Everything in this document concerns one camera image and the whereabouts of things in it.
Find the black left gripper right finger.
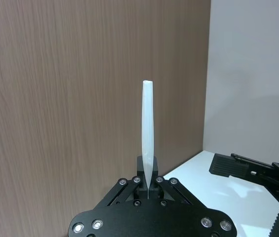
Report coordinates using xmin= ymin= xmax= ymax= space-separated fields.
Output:
xmin=150 ymin=155 xmax=206 ymax=209

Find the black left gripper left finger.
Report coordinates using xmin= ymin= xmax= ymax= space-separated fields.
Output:
xmin=93 ymin=155 xmax=148 ymax=211

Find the slim white plastic piece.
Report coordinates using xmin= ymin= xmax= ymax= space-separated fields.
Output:
xmin=141 ymin=79 xmax=155 ymax=199

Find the white table cloth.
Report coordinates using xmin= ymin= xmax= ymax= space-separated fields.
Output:
xmin=162 ymin=150 xmax=279 ymax=237

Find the brown wood grain panel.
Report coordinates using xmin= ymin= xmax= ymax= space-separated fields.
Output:
xmin=0 ymin=0 xmax=212 ymax=237

